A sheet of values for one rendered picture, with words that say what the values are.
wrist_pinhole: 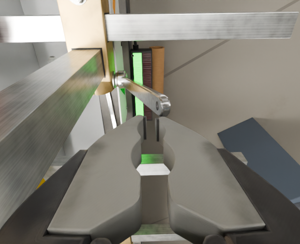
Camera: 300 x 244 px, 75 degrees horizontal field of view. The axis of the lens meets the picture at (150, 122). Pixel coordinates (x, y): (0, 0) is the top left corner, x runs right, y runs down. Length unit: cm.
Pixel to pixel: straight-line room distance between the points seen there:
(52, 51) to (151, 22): 34
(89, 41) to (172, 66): 93
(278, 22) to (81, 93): 25
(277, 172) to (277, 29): 89
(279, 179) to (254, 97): 54
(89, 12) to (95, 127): 41
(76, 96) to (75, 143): 51
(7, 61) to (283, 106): 145
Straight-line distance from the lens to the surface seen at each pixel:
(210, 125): 139
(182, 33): 27
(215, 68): 124
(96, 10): 26
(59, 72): 18
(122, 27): 27
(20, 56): 53
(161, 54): 108
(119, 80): 29
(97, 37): 27
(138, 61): 44
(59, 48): 56
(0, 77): 47
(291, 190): 108
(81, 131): 64
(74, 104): 16
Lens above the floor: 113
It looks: 60 degrees down
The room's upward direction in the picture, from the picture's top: 178 degrees clockwise
